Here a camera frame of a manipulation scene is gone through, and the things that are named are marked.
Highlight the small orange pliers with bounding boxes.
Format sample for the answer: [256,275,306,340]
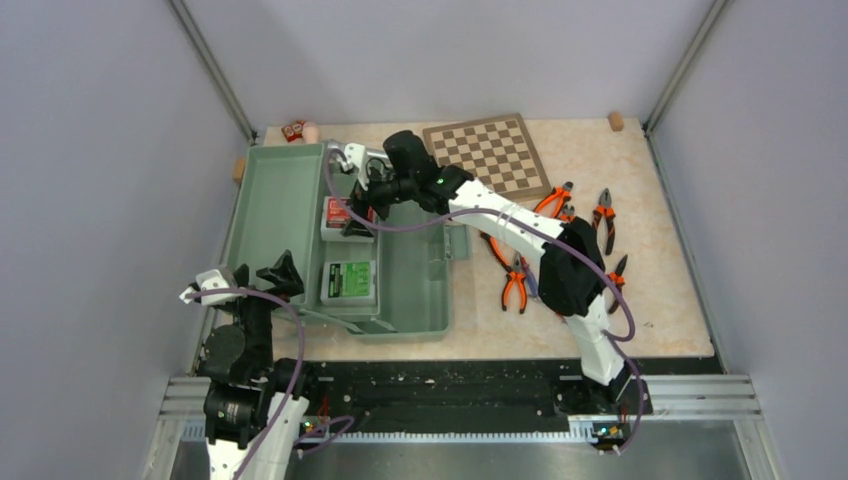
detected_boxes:
[558,204,575,223]

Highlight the aluminium frame post right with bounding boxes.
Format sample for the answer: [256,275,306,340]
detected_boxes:
[642,0,734,138]

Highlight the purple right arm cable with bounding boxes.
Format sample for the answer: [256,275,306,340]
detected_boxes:
[323,147,647,458]

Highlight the aluminium frame post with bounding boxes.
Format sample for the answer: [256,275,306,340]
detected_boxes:
[165,0,258,145]
[642,0,734,138]

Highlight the wooden chessboard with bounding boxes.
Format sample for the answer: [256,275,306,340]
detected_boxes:
[422,113,551,202]

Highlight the orange handled pliers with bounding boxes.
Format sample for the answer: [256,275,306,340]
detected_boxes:
[592,188,616,255]

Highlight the orange long nose pliers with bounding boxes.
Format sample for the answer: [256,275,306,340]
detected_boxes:
[500,252,528,315]

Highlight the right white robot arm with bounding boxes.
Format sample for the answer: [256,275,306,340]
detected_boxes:
[317,130,635,412]

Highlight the wooden block at left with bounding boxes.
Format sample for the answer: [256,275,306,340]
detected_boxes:
[232,157,247,186]

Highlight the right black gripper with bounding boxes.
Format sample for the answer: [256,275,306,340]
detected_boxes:
[342,160,417,239]

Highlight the green plastic tool box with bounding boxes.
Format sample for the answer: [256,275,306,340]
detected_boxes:
[223,144,471,342]

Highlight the aluminium frame post left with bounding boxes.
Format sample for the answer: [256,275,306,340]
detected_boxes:
[165,0,258,145]

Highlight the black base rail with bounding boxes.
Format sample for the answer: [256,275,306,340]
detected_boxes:
[198,357,723,439]

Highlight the small red printed box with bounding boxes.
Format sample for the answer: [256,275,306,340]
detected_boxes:
[280,120,306,143]

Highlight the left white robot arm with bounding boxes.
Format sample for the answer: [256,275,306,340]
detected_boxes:
[180,251,321,479]

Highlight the green screw bit box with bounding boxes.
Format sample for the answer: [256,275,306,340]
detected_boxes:
[320,260,377,307]

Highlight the orange diagonal cutters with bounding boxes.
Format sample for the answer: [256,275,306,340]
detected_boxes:
[533,181,574,219]

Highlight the red tool card pack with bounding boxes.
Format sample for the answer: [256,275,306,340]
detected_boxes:
[319,196,375,243]

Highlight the large orange pliers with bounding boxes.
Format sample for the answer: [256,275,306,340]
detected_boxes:
[479,232,512,272]

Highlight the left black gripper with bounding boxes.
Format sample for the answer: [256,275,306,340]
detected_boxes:
[227,248,303,373]

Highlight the wooden handle hammer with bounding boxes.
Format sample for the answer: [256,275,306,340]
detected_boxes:
[301,121,388,160]

